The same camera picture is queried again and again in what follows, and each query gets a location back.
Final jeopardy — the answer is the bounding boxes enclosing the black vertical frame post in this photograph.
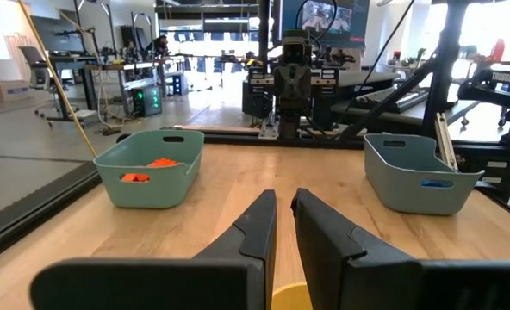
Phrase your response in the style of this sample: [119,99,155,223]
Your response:
[258,0,271,65]
[422,0,461,139]

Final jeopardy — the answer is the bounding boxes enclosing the person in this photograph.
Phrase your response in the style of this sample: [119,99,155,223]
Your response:
[152,34,171,58]

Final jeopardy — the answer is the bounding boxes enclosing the black Trossen robot device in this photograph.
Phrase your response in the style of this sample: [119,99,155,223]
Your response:
[457,64,510,158]

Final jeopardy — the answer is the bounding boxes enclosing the PC tower with green lights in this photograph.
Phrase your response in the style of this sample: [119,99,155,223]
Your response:
[130,84,164,118]

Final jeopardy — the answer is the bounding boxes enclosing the yellow plastic bin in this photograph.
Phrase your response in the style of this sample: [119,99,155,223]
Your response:
[271,282,313,310]

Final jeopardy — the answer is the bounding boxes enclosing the silver aluminium extrusion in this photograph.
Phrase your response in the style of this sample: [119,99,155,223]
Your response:
[434,112,460,172]

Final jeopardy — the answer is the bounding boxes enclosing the long orange building block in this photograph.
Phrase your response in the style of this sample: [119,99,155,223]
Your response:
[146,157,181,169]

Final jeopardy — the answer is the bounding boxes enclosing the black-legged desk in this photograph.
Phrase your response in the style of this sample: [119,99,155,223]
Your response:
[47,51,99,111]

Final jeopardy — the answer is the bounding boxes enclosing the wooden workbench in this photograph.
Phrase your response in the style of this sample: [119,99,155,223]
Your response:
[84,58,186,116]

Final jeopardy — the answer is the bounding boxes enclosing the blue building block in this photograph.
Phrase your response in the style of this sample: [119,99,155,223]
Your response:
[420,179,455,189]

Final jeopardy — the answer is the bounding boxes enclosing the grey desk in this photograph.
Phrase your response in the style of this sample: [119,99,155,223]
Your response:
[330,71,482,127]

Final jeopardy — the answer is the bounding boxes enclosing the black diagonal frame strut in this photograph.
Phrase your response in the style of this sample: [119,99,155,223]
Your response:
[336,55,438,141]

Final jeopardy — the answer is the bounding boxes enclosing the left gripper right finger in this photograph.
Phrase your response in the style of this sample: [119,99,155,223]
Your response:
[290,187,510,310]

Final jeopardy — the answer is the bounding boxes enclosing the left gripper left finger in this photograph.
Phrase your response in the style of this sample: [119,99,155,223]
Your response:
[28,189,278,310]

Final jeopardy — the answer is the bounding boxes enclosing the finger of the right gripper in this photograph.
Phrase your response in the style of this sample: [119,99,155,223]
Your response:
[280,71,295,102]
[293,71,308,102]

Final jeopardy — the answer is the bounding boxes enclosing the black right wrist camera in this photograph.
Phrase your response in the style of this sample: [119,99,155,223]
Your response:
[282,28,312,65]

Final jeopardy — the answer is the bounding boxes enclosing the grey-blue plastic bin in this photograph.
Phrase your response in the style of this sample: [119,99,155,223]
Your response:
[363,133,485,216]

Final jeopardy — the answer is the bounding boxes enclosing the cardboard box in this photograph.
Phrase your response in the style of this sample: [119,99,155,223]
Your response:
[0,80,31,103]

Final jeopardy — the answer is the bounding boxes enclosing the black computer keyboard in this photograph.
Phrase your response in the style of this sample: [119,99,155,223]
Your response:
[351,85,431,114]

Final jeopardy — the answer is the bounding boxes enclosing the dark monitor on arm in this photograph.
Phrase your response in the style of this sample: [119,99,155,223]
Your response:
[30,15,86,53]

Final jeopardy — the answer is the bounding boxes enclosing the grey office chair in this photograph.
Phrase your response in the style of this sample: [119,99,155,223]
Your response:
[19,46,82,128]

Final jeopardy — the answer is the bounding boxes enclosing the red chair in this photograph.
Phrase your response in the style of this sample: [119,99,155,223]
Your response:
[488,38,507,62]

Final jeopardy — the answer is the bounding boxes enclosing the large display screen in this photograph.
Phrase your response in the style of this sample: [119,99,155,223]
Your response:
[280,0,370,49]

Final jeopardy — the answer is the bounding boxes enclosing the teal plastic bin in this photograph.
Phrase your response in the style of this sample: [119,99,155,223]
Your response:
[92,129,206,210]

